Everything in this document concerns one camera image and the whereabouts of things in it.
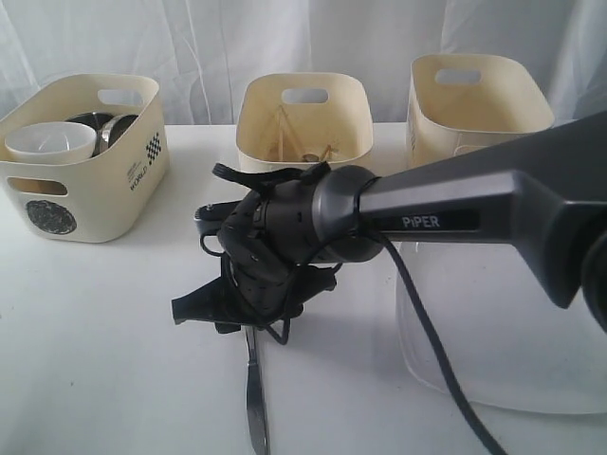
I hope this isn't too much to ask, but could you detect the cream bin with circle mark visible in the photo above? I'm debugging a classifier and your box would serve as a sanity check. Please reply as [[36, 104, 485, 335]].
[[1, 74, 170, 243]]

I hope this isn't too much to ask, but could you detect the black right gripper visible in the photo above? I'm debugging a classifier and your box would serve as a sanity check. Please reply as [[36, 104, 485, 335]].
[[172, 258, 335, 335]]

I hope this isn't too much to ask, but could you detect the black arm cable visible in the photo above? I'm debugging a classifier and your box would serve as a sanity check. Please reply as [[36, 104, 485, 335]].
[[201, 161, 511, 455]]

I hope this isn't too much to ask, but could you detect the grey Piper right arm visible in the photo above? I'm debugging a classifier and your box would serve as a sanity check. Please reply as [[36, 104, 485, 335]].
[[172, 113, 606, 334]]

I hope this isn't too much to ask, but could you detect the wooden chopstick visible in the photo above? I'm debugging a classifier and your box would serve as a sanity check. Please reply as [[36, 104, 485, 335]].
[[274, 105, 304, 162]]

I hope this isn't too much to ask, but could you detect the cream bin with square mark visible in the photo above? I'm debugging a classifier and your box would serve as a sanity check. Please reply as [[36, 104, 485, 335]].
[[407, 54, 555, 168]]

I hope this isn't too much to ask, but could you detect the steel table knife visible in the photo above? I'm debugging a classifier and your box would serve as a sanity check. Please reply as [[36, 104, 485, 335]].
[[245, 326, 270, 455]]

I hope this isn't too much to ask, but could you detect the white ceramic bowl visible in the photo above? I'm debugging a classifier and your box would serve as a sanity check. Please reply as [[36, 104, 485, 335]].
[[4, 121, 97, 165]]

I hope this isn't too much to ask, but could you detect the white curtain backdrop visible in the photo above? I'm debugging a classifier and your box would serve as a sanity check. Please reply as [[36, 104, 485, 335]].
[[1, 1, 606, 124]]

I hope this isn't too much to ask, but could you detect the cream bin with triangle mark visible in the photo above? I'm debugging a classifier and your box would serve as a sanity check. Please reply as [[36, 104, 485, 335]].
[[236, 72, 374, 173]]

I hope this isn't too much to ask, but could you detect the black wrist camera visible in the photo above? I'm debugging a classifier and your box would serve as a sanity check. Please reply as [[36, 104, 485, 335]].
[[193, 200, 240, 236]]

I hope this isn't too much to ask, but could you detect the white square plate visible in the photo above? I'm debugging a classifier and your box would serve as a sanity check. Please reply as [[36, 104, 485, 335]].
[[399, 243, 606, 414]]

